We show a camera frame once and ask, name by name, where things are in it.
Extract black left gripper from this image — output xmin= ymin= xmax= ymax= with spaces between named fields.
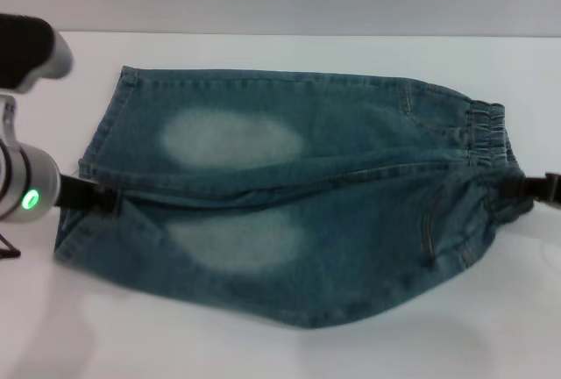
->
xmin=54 ymin=173 xmax=124 ymax=218

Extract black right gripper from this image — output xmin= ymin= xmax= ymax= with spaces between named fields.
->
xmin=496 ymin=172 xmax=561 ymax=211

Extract blue denim shorts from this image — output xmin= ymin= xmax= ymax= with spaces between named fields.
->
xmin=53 ymin=64 xmax=534 ymax=333

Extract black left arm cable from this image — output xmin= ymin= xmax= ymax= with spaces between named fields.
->
xmin=0 ymin=232 xmax=23 ymax=260

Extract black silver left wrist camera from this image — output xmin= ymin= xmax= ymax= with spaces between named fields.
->
xmin=0 ymin=13 xmax=75 ymax=93

